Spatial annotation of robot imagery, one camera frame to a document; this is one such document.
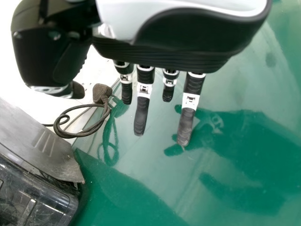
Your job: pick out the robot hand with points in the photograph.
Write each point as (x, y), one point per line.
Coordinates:
(178, 40)

